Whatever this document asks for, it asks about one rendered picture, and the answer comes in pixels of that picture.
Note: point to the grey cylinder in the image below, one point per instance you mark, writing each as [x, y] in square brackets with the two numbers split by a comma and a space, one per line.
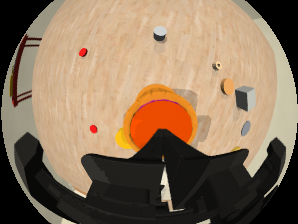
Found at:
[159, 33]

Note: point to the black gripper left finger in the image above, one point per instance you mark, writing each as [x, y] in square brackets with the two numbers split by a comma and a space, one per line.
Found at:
[143, 170]

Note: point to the orange flat disc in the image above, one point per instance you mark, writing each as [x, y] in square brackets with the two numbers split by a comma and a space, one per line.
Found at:
[227, 86]

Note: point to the grey flat disc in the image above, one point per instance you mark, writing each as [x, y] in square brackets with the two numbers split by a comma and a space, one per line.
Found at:
[245, 128]

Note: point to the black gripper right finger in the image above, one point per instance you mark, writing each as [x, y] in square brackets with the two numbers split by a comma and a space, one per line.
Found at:
[187, 168]

